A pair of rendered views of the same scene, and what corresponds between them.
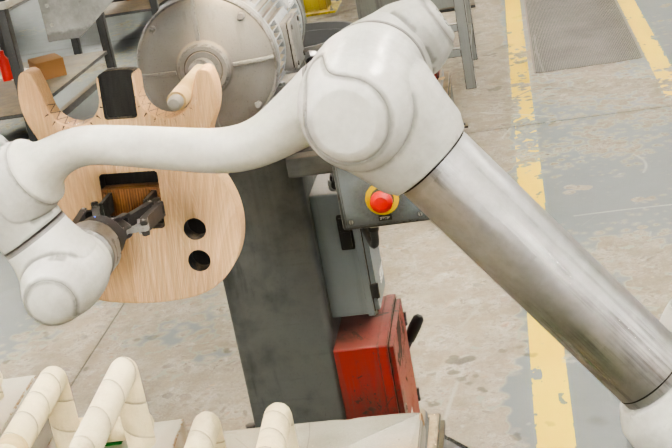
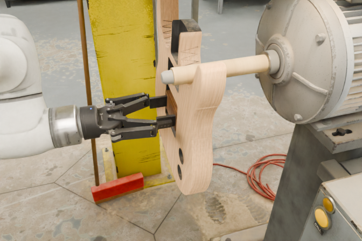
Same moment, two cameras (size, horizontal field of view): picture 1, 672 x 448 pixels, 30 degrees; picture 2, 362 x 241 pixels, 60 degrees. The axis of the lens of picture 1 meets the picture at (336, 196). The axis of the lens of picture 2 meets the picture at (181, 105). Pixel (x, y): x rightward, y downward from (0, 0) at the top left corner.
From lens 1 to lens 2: 1.77 m
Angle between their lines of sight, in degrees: 58
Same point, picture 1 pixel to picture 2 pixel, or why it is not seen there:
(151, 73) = (258, 38)
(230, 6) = (320, 22)
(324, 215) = not seen: hidden behind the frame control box
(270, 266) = (300, 193)
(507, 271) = not seen: outside the picture
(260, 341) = (280, 213)
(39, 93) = (160, 10)
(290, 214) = not seen: hidden behind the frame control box
